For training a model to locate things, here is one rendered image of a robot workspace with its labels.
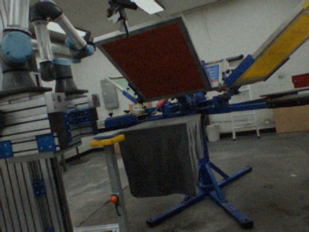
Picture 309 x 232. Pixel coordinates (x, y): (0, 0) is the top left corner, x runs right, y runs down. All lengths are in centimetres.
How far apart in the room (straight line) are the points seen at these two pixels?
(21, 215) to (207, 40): 531
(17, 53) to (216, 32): 530
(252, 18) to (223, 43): 78
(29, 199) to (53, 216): 17
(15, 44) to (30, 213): 93
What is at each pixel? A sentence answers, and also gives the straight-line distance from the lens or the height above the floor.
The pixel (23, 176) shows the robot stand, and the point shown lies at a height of 81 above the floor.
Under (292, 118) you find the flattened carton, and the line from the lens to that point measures 597.
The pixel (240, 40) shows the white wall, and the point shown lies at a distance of 608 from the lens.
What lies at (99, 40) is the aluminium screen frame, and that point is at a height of 153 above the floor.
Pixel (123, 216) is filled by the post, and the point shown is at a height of 55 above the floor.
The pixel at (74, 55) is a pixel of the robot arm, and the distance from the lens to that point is 210.
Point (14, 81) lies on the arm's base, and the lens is 133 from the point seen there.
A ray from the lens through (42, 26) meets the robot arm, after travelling 198.
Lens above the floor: 109
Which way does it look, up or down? 3 degrees down
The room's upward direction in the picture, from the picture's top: 10 degrees counter-clockwise
